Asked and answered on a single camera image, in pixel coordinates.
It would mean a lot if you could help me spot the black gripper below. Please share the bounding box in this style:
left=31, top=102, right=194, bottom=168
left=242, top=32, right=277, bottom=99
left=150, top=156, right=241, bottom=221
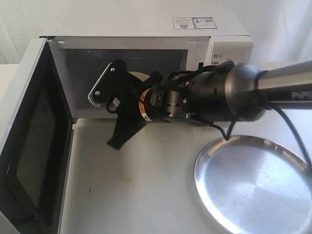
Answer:
left=107, top=73, right=150, bottom=150

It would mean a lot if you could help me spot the cream ceramic bowl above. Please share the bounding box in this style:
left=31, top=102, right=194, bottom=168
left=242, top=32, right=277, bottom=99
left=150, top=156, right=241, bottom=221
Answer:
left=129, top=71, right=150, bottom=81

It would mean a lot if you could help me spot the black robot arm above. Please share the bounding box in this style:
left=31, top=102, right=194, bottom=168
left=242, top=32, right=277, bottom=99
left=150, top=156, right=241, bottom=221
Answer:
left=105, top=61, right=312, bottom=150

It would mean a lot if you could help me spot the white microwave oven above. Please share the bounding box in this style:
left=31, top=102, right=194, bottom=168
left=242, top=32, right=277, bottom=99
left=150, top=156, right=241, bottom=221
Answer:
left=40, top=0, right=254, bottom=119

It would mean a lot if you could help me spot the white and blue warning sticker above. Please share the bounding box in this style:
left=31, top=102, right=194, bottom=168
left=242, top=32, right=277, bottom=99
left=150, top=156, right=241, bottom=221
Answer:
left=173, top=17, right=217, bottom=30

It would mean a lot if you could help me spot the round stainless steel tray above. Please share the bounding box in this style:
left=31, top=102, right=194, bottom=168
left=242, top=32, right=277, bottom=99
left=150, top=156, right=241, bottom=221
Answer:
left=194, top=135, right=312, bottom=234

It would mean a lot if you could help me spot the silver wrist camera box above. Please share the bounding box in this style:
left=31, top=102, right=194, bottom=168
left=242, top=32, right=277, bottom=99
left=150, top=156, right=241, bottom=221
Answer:
left=88, top=59, right=128, bottom=107

